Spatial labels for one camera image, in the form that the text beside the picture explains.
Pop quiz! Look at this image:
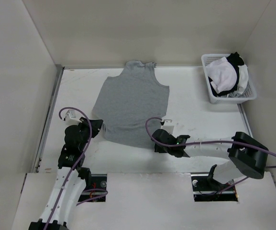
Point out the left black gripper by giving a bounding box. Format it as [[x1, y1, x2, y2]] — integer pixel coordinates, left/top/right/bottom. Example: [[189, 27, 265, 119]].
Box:
[[77, 117, 103, 150]]

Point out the grey tank top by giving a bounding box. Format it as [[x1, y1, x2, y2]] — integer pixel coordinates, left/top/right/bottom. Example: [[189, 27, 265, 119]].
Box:
[[92, 61, 170, 149]]

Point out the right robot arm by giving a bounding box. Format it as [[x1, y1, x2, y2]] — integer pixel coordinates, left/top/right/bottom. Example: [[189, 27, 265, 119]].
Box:
[[151, 129, 268, 192]]

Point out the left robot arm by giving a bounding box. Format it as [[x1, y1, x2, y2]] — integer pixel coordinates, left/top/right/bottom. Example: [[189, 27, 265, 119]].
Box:
[[29, 117, 103, 230]]

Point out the white tank top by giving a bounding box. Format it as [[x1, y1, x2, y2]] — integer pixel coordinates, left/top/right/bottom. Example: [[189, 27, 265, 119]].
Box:
[[206, 57, 249, 97]]

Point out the black tank top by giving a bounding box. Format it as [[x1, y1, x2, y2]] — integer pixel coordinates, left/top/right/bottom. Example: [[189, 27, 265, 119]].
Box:
[[206, 52, 244, 97]]

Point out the white plastic basket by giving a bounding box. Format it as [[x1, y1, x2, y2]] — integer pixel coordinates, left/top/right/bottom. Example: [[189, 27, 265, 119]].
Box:
[[201, 53, 257, 104]]

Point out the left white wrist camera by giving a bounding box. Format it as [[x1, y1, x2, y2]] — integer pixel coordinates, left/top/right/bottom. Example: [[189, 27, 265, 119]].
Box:
[[64, 109, 80, 126]]

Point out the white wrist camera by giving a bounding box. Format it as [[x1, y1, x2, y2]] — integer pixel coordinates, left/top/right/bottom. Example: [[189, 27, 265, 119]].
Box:
[[160, 119, 175, 134], [64, 109, 80, 126]]

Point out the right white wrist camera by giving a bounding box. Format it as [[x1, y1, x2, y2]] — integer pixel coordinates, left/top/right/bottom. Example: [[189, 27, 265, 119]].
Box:
[[160, 119, 175, 134]]

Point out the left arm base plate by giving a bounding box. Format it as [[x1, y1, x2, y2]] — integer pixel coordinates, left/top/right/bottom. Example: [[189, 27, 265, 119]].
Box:
[[78, 174, 107, 202]]

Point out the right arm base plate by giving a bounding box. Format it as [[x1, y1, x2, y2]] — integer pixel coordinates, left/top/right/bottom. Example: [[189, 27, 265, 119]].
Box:
[[191, 174, 238, 202]]

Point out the metal table edge rail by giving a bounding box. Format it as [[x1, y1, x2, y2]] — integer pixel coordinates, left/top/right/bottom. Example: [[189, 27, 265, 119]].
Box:
[[30, 64, 64, 173]]

